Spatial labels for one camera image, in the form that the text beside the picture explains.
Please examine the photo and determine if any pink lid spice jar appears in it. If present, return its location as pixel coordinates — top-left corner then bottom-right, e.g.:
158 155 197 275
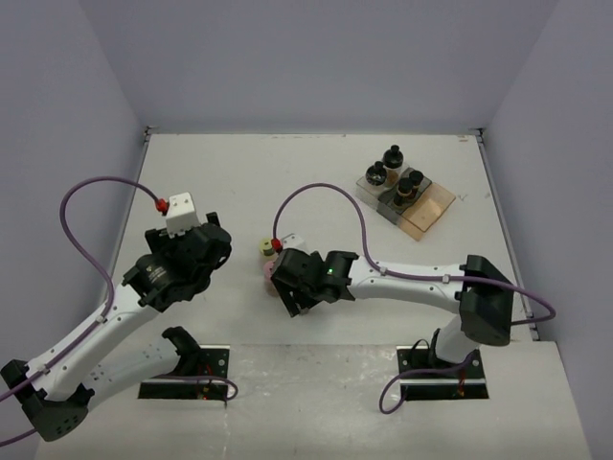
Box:
262 261 278 297

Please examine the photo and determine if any yellow lid spice jar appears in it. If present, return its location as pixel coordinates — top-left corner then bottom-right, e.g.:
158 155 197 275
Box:
259 238 276 260

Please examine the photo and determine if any large white salt jar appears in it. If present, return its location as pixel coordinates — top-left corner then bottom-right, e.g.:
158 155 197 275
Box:
364 161 387 189

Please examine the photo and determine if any black cap bottle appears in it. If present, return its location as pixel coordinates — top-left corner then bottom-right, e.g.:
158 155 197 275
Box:
393 176 413 207

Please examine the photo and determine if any brown spice jar black lid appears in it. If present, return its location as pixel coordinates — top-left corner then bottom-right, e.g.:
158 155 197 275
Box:
382 145 404 188

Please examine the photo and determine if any black label spice bottle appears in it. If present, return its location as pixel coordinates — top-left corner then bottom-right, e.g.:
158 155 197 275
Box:
409 170 424 193

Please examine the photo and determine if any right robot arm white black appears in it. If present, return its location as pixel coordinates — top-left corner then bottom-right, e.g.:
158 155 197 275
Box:
270 248 513 377

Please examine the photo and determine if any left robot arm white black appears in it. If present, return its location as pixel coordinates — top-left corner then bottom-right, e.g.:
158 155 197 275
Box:
1 213 232 442

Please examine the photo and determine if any clear tiered organizer tray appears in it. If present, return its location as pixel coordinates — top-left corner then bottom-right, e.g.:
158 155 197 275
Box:
355 161 456 242

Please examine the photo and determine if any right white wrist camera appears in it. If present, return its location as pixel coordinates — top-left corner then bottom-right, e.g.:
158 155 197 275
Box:
281 233 308 252

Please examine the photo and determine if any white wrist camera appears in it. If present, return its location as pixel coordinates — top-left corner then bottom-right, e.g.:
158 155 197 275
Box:
165 192 200 239
281 233 308 252

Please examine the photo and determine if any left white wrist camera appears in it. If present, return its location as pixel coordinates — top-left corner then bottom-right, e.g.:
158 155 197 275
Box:
165 192 200 239

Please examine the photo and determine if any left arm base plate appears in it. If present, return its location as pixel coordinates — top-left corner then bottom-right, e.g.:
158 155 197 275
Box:
137 345 236 403

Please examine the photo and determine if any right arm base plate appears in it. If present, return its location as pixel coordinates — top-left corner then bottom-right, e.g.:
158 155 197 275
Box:
397 339 489 402

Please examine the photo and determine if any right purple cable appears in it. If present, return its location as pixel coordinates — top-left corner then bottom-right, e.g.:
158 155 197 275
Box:
270 183 557 416

